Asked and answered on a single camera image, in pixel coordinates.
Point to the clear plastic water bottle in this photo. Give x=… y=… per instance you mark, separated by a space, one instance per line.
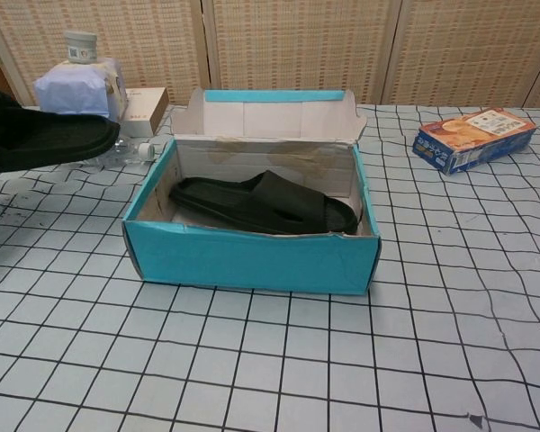
x=130 y=150

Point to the beige flat cardboard box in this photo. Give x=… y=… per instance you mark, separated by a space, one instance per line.
x=144 y=112

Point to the teal cardboard shoe box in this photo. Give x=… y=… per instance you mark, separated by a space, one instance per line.
x=252 y=261

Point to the blue orange snack box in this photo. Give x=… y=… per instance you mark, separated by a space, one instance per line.
x=472 y=135

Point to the woven folding screen panel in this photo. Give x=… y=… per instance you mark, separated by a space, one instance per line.
x=153 y=45
x=477 y=45
x=297 y=45

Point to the black rubber slipper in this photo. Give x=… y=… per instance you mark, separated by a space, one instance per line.
x=49 y=135
x=270 y=198

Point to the purple paper wrapped package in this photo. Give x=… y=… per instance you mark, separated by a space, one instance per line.
x=72 y=90

